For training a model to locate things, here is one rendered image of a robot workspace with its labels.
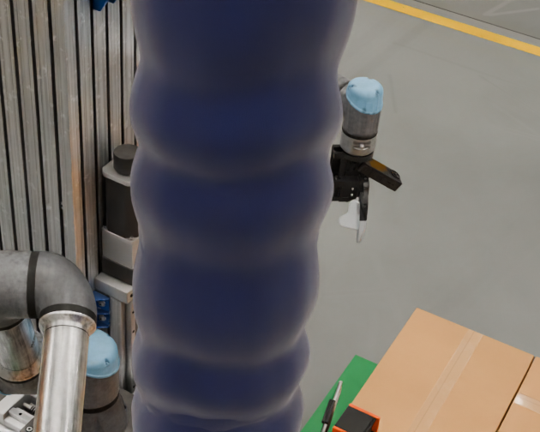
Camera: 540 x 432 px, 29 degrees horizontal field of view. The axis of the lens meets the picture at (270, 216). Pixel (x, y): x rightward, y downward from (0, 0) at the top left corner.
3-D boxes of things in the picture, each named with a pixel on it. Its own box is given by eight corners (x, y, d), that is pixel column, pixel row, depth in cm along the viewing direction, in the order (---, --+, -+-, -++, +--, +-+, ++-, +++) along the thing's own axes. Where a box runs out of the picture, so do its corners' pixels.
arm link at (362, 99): (363, 69, 220) (393, 87, 215) (357, 115, 227) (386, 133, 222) (336, 81, 216) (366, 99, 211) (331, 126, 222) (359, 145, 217)
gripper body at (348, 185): (325, 183, 234) (331, 137, 227) (363, 183, 235) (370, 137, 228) (330, 204, 228) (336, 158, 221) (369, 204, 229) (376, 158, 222)
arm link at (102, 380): (118, 410, 220) (117, 363, 211) (52, 409, 219) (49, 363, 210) (122, 368, 229) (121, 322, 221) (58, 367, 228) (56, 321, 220)
